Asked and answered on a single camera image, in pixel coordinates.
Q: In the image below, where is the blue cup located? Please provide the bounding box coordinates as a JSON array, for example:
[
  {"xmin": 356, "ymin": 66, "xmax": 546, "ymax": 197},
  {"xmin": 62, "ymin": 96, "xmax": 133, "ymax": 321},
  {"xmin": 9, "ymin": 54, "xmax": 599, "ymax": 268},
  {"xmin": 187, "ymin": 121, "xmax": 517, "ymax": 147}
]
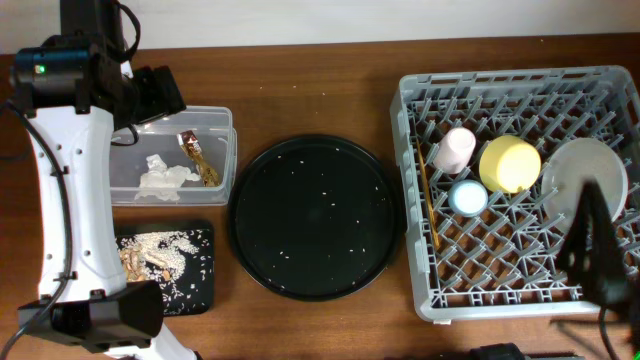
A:
[{"xmin": 448, "ymin": 180, "xmax": 488, "ymax": 217}]

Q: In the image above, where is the grey plastic dishwasher rack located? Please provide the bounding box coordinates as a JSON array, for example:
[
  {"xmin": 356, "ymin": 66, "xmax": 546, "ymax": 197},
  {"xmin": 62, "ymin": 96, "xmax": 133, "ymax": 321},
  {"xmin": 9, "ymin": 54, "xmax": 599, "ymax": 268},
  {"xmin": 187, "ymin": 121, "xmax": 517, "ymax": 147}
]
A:
[{"xmin": 390, "ymin": 65, "xmax": 639, "ymax": 323}]

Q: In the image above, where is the black rectangular tray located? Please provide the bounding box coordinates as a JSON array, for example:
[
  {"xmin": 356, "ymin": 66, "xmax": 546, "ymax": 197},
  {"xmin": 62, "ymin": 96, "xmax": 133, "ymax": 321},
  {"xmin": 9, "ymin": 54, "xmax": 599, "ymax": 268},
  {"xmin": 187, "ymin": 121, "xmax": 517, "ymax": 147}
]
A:
[{"xmin": 113, "ymin": 218, "xmax": 216, "ymax": 316}]

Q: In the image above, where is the yellow bowl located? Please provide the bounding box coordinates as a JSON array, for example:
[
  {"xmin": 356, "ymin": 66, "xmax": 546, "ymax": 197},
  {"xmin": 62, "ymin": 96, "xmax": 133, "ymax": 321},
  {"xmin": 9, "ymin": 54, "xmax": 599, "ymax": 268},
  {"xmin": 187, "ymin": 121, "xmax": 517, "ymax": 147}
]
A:
[{"xmin": 479, "ymin": 135, "xmax": 541, "ymax": 194}]

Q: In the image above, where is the white tissue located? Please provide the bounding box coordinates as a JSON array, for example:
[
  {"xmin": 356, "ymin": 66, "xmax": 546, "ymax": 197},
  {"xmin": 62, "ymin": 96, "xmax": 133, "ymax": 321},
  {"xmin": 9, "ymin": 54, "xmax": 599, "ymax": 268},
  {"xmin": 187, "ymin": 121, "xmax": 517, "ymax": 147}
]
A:
[{"xmin": 134, "ymin": 154, "xmax": 201, "ymax": 202}]

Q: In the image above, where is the pink cup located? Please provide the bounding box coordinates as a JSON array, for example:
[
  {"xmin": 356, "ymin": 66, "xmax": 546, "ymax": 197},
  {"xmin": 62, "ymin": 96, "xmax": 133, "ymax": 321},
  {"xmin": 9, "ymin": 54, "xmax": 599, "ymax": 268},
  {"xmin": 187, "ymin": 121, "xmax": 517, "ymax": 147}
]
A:
[{"xmin": 433, "ymin": 127, "xmax": 476, "ymax": 174}]

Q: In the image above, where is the black round serving tray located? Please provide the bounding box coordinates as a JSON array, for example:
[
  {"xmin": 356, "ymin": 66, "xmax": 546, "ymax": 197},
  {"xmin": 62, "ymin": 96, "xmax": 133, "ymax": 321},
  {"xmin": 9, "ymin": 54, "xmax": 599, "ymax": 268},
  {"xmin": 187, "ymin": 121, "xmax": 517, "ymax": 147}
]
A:
[{"xmin": 228, "ymin": 134, "xmax": 406, "ymax": 302}]

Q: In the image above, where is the wooden chopstick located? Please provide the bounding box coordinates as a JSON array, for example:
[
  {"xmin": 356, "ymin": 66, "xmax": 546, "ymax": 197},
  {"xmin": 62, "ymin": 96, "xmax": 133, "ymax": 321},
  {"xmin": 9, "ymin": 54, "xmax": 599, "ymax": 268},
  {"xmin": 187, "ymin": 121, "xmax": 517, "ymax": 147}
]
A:
[
  {"xmin": 421, "ymin": 165, "xmax": 441, "ymax": 249},
  {"xmin": 416, "ymin": 139, "xmax": 440, "ymax": 250}
]

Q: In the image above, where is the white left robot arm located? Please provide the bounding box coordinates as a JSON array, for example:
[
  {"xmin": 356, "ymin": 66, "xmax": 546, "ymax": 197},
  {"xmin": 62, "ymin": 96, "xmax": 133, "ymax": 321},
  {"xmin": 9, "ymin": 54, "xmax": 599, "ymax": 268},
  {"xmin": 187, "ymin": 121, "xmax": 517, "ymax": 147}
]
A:
[{"xmin": 5, "ymin": 0, "xmax": 196, "ymax": 359}]

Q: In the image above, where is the clear plastic waste bin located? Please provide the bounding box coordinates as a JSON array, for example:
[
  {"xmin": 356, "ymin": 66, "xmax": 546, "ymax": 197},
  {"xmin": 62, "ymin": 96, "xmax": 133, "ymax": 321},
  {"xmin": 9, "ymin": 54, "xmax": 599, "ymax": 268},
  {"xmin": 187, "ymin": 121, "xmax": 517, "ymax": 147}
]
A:
[{"xmin": 109, "ymin": 106, "xmax": 237, "ymax": 206}]

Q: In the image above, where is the gold snack wrapper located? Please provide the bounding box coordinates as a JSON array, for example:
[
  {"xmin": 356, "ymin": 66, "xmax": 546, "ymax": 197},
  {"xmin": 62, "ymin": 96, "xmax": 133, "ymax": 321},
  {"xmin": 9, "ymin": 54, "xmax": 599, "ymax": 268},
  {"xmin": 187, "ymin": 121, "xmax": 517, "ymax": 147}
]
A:
[{"xmin": 177, "ymin": 130, "xmax": 221, "ymax": 187}]

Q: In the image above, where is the light grey plate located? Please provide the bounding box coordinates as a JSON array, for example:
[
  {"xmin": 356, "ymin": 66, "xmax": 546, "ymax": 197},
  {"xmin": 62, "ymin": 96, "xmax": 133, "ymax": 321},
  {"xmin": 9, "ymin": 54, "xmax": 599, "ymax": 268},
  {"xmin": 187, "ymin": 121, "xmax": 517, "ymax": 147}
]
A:
[{"xmin": 541, "ymin": 138, "xmax": 629, "ymax": 233}]

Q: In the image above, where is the food scraps and rice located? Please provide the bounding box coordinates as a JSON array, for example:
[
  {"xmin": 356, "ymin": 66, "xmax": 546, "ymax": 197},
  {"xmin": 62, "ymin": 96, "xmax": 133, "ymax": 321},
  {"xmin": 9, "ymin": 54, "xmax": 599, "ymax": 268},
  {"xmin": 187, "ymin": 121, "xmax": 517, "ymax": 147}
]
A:
[{"xmin": 117, "ymin": 228, "xmax": 212, "ymax": 310}]

